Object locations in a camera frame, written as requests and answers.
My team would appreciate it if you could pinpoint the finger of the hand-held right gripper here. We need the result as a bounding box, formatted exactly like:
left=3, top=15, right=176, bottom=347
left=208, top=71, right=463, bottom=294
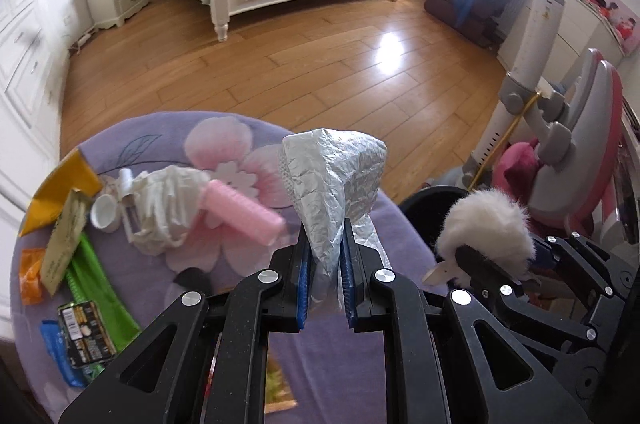
left=457, top=246, right=608, bottom=355
left=530, top=231, right=616, bottom=320

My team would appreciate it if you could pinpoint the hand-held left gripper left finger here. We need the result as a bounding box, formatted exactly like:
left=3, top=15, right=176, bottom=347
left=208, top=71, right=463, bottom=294
left=60, top=229, right=311, bottom=424

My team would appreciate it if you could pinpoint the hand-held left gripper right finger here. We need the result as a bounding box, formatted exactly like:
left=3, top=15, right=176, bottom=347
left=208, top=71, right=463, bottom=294
left=342, top=229, right=591, bottom=424

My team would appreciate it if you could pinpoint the white fluffy pompom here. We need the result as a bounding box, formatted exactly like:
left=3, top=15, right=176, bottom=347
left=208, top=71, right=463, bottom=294
left=421, top=190, right=537, bottom=287

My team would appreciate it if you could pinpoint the black trash bin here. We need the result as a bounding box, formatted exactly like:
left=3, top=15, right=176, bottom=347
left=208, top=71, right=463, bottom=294
left=397, top=185, right=481, bottom=255

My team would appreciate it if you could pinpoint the pink hair roller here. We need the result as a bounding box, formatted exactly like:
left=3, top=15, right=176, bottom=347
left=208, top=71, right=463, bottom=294
left=202, top=179, right=287, bottom=247

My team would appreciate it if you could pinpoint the silver foil wrapper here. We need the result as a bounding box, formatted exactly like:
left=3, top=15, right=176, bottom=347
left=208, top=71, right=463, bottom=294
left=280, top=128, right=390, bottom=320

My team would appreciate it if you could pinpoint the white tissue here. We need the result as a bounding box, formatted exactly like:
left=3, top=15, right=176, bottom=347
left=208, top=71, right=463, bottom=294
left=125, top=165, right=213, bottom=257

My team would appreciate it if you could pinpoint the green packet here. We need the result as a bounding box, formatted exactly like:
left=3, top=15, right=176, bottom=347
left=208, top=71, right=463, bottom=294
left=65, top=231, right=141, bottom=377

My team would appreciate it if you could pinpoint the white spray nozzle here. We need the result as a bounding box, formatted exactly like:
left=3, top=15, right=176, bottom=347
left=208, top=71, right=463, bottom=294
left=112, top=168, right=151, bottom=245

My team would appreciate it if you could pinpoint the white round cap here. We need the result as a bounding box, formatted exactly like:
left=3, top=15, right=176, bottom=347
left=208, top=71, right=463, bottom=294
left=90, top=195, right=121, bottom=233

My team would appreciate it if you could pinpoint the black barcode packet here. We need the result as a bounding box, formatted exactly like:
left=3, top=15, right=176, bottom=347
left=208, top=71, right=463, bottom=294
left=56, top=300, right=118, bottom=369

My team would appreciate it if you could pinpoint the beige paper sachet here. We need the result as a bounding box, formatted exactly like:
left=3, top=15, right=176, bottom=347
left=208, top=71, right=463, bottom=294
left=40, top=188, right=87, bottom=295

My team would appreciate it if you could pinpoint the blue sachet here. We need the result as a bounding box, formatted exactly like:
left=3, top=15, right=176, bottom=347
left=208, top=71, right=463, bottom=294
left=40, top=320, right=91, bottom=389

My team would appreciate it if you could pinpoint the yellow packet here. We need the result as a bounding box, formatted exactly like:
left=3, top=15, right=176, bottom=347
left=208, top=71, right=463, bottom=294
left=19, top=149, right=103, bottom=239

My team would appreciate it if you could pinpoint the orange wrapper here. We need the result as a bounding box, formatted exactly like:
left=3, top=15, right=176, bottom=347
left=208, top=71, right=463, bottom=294
left=19, top=248, right=48, bottom=306

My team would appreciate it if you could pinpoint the round table floral cloth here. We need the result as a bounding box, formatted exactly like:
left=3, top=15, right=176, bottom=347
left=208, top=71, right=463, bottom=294
left=10, top=114, right=451, bottom=424

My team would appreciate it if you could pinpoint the pink cushion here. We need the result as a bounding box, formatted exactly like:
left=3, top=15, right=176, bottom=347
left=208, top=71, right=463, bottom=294
left=492, top=141, right=541, bottom=205

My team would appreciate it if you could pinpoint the small black piece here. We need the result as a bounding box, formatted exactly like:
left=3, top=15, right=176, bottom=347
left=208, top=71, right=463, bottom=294
left=174, top=268, right=203, bottom=292

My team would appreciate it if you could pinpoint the pink and grey chair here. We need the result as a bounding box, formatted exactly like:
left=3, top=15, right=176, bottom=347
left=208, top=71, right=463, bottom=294
left=502, top=48, right=640, bottom=255

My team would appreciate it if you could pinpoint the white adjustable desk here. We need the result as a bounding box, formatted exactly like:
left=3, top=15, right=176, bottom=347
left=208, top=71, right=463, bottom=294
left=462, top=0, right=623, bottom=179

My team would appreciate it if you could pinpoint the dark maroon armchair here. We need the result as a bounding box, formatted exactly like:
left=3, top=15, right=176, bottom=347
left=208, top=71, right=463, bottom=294
left=424, top=0, right=501, bottom=49

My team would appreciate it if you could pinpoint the white wardrobe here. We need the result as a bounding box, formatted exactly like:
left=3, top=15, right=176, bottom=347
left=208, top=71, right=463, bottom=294
left=0, top=0, right=76, bottom=265

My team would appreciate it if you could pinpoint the yellow cable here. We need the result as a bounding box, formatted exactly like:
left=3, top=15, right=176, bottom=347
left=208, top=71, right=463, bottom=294
left=470, top=94, right=543, bottom=192

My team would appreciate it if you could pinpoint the wall poster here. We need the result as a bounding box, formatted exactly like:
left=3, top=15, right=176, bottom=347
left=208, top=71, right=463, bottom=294
left=602, top=0, right=640, bottom=54

